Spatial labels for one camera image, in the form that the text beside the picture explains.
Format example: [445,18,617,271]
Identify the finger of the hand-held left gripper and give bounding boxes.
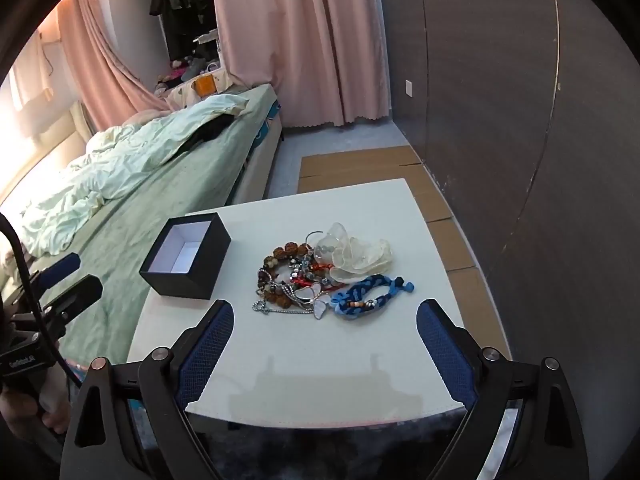
[42,275,104,331]
[30,252,82,291]

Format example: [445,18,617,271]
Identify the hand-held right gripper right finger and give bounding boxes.
[416,299,591,480]

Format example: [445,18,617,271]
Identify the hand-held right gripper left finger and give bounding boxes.
[59,299,236,480]

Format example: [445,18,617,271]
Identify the black jewelry box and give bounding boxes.
[138,212,232,301]

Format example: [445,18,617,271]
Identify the silver chain necklace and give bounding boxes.
[251,280,321,317]

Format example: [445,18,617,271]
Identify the blue braided bracelet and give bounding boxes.
[331,274,417,321]

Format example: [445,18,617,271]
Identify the brown seed bead bracelet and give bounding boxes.
[257,241,317,311]

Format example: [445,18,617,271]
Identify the white fabric flower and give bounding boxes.
[314,222,395,281]

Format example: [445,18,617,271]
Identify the red cord bracelet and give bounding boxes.
[290,255,347,292]

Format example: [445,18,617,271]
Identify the person's left hand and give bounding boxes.
[0,382,71,441]

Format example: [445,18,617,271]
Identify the bed with green sheet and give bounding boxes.
[0,82,284,367]

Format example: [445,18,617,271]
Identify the pale green duvet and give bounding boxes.
[20,94,251,256]

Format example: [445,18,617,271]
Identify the pink hanging cloth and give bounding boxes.
[9,34,56,112]

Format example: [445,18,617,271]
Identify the black garment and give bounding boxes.
[187,113,234,144]

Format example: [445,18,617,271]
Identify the flattened cardboard sheets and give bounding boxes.
[297,145,512,361]

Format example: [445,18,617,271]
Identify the draped pink curtain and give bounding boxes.
[56,0,174,135]

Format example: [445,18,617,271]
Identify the dark brown wardrobe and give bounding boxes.
[376,0,640,480]

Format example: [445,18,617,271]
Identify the dark hanging clothes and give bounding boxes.
[148,0,219,62]

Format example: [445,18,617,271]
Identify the wide pink curtain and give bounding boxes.
[209,0,394,129]

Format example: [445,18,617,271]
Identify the black cable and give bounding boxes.
[0,214,83,386]

